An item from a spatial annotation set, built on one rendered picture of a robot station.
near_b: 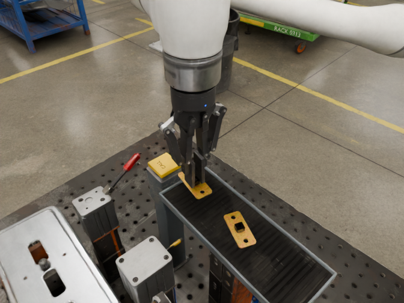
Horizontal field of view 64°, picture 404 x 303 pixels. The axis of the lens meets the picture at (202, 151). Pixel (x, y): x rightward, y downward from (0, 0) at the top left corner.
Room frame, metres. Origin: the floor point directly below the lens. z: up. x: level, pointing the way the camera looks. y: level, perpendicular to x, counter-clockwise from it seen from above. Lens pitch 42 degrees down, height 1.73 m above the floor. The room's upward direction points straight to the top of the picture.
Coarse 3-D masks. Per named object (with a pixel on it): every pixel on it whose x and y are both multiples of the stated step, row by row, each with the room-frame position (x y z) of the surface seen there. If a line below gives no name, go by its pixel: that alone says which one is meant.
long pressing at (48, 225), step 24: (48, 216) 0.54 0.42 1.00; (0, 240) 0.46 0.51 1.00; (24, 240) 0.46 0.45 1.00; (48, 240) 0.46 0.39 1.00; (72, 240) 0.46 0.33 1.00; (0, 264) 0.40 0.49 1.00; (24, 264) 0.40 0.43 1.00; (72, 264) 0.40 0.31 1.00; (24, 288) 0.34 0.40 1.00; (48, 288) 0.34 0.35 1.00; (72, 288) 0.34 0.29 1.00; (96, 288) 0.34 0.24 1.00
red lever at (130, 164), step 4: (132, 156) 0.64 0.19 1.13; (136, 156) 0.64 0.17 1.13; (132, 160) 0.63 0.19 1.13; (136, 160) 0.63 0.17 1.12; (128, 164) 0.62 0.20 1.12; (132, 164) 0.62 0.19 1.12; (124, 168) 0.61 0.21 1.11; (128, 168) 0.62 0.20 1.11; (120, 172) 0.62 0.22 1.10; (124, 172) 0.61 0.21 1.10; (120, 176) 0.60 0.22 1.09; (116, 180) 0.60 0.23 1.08; (108, 184) 0.59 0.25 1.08; (112, 184) 0.59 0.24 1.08; (104, 188) 0.58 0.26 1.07; (108, 188) 0.58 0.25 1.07; (112, 188) 0.58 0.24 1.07; (104, 192) 0.57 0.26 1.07; (108, 192) 0.57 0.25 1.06
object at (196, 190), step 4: (180, 172) 0.50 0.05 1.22; (180, 176) 0.48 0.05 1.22; (184, 176) 0.48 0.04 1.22; (196, 176) 0.48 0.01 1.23; (184, 180) 0.47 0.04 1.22; (196, 180) 0.46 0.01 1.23; (196, 184) 0.46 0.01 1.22; (200, 184) 0.46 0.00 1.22; (204, 184) 0.46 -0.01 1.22; (188, 188) 0.45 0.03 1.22; (192, 188) 0.45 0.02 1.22; (196, 188) 0.45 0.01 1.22; (200, 188) 0.45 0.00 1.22; (204, 188) 0.45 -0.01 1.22; (208, 188) 0.45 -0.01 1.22; (192, 192) 0.44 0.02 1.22; (196, 192) 0.44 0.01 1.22; (204, 192) 0.44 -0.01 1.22; (208, 192) 0.44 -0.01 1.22; (196, 196) 0.43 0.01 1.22; (200, 196) 0.43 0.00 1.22; (204, 196) 0.43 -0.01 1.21
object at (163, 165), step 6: (162, 156) 0.61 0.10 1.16; (168, 156) 0.61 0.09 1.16; (150, 162) 0.59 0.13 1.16; (156, 162) 0.59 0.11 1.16; (162, 162) 0.59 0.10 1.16; (168, 162) 0.59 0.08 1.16; (174, 162) 0.59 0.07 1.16; (156, 168) 0.56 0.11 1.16; (162, 168) 0.56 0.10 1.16; (168, 168) 0.56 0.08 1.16; (174, 168) 0.57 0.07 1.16; (162, 174) 0.54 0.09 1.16
